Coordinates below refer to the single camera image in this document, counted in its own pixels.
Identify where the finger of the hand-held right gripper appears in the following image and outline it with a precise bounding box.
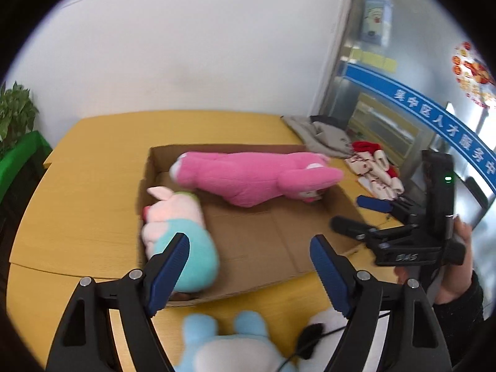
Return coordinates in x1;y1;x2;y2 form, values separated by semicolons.
330;215;404;243
356;195;425;223

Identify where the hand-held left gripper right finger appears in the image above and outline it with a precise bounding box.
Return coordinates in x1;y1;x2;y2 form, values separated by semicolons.
308;234;453;372

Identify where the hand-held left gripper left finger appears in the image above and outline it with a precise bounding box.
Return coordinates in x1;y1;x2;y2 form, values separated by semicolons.
46;232;191;372

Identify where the red and white plush toy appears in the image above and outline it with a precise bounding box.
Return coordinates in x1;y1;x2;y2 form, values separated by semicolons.
345;141;405;200

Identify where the pink pig plush teal dress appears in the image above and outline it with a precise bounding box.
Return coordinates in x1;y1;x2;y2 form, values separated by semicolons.
140;186;221;294

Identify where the brown cardboard box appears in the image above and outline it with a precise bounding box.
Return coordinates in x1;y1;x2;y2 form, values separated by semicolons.
137;143;382;307

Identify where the grey plush toy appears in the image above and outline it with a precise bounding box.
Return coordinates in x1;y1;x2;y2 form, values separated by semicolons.
281;114;355;159

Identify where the light blue plush toy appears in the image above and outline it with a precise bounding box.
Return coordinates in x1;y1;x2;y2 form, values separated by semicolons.
172;311;297;372

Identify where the pink plush toy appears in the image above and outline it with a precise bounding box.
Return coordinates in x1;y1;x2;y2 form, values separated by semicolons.
169;151;345;208

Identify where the person's right forearm dark sleeve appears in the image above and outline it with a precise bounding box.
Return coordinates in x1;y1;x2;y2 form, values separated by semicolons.
432;271;485;372

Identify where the person's right hand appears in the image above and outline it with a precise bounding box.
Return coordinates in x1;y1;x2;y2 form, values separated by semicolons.
393;217;475;305

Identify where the white black plush toy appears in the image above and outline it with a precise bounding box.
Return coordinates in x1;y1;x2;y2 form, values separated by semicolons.
277;310;392;372

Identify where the blue door banner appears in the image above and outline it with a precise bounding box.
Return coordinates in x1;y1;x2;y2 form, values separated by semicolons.
343;62;496;194

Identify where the red round window decoration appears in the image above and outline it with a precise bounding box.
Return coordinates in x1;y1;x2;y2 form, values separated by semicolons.
451;41;496;109

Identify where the row of yellow sticky notes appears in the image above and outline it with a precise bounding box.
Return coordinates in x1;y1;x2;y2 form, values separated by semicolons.
349;46;398;72

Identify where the light blue cartoon poster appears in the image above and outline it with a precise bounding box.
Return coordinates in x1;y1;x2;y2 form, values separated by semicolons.
360;0;394;45

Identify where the large green potted plant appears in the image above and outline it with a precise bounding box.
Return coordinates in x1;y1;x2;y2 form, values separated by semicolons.
0;81;39;152

